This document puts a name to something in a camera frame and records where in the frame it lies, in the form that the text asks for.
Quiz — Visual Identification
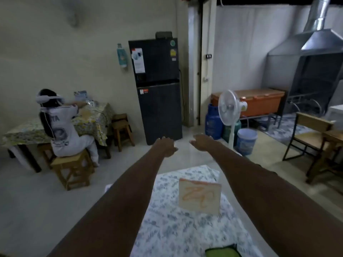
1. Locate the person's right hand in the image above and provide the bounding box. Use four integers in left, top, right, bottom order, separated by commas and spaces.
189, 134, 215, 153

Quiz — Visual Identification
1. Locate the person's left hand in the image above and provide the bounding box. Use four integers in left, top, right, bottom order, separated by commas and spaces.
154, 136, 179, 158

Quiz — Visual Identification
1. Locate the person's right forearm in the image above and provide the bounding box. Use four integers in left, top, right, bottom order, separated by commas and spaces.
202, 147, 343, 257

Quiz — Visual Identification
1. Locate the person's left forearm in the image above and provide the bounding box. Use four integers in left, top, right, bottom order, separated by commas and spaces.
48, 151, 168, 257

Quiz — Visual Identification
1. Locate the blue gas cylinder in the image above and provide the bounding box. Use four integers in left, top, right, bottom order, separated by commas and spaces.
205, 103, 224, 140

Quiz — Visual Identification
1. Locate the green gas cylinder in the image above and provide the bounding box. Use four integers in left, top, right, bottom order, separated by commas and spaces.
222, 123, 242, 146

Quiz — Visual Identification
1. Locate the black two-door refrigerator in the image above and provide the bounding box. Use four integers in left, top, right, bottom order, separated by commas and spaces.
128, 38, 183, 146

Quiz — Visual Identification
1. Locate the white standing fan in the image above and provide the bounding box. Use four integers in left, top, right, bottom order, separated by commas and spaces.
218, 90, 248, 152

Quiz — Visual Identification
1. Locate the bread slice with orange sauce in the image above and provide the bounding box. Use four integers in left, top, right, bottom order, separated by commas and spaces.
178, 178, 222, 215

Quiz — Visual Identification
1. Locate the blue plastic bucket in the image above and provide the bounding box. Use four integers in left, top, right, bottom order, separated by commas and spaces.
236, 128, 258, 156

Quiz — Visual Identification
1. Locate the orange chest cooler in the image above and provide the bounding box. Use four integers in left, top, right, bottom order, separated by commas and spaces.
211, 88, 286, 119

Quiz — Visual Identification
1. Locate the blue floral white tablecloth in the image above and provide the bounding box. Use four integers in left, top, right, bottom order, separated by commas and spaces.
104, 165, 265, 257

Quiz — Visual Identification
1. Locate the grey patterned rug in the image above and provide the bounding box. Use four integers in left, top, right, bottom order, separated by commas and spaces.
257, 114, 314, 144

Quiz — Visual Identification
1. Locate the blue hanging bottle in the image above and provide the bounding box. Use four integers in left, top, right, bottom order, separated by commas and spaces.
117, 43, 128, 69

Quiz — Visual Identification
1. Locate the green cloth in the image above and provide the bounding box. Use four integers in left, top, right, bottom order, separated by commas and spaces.
205, 244, 242, 257

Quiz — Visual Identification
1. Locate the brown wooden table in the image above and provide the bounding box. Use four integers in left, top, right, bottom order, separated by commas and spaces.
305, 129, 343, 185

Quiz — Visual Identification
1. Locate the metal range hood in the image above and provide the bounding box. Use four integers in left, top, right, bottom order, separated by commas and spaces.
266, 29, 343, 116

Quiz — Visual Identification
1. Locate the white appliance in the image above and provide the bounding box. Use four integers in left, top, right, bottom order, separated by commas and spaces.
327, 104, 343, 129

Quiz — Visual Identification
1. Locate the yellow floral tablecloth table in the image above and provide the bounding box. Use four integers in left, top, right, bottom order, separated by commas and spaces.
1, 102, 116, 173

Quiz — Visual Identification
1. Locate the wooden chair with metal frame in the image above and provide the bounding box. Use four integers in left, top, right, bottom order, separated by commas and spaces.
282, 112, 336, 162

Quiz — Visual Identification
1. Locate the metal exhaust duct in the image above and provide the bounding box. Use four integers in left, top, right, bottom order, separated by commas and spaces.
303, 0, 332, 32

